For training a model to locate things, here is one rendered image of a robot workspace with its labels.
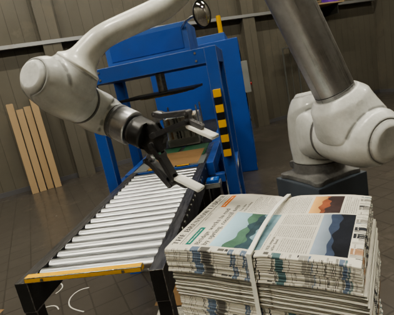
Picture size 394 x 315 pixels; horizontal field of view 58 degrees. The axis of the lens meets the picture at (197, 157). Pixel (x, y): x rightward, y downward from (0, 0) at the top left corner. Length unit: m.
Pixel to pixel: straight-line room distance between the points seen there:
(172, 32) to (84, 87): 1.76
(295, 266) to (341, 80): 0.47
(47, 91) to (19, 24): 6.16
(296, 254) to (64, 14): 6.60
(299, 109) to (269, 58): 7.42
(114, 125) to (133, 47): 1.74
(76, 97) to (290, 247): 0.53
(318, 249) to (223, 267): 0.18
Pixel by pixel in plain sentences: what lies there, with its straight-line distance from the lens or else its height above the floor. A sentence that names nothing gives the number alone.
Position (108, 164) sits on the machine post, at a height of 0.89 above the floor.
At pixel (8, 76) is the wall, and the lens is 6.80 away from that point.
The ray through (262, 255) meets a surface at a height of 1.06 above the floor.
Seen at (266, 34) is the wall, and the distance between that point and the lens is 8.53.
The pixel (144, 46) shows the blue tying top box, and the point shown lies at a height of 1.64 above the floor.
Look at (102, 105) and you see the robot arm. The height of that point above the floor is 1.36.
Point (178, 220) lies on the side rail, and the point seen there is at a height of 0.80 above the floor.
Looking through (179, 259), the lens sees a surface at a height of 1.03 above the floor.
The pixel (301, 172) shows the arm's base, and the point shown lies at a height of 1.03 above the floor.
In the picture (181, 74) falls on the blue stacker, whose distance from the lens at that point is 4.74.
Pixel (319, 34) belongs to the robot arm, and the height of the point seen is 1.42.
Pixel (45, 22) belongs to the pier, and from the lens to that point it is 6.79.
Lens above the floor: 1.39
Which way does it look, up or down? 13 degrees down
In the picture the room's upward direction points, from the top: 11 degrees counter-clockwise
